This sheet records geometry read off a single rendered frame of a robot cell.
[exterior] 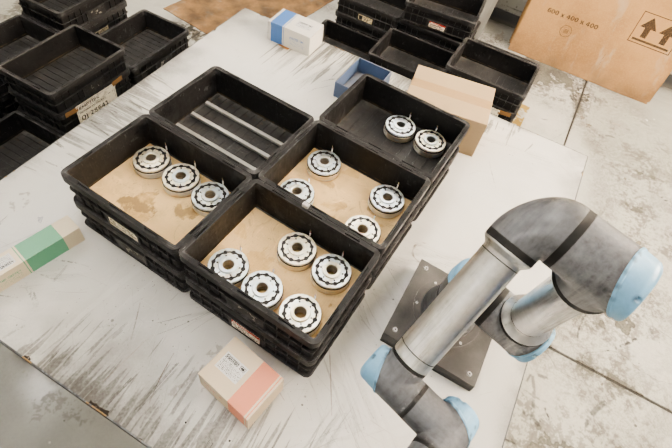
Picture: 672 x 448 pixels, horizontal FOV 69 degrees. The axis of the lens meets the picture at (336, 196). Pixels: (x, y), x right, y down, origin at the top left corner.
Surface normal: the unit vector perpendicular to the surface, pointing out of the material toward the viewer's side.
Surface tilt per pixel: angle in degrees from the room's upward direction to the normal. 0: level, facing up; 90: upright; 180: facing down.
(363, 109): 0
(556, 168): 0
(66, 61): 0
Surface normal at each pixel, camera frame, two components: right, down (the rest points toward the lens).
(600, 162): 0.12, -0.62
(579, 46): -0.42, 0.43
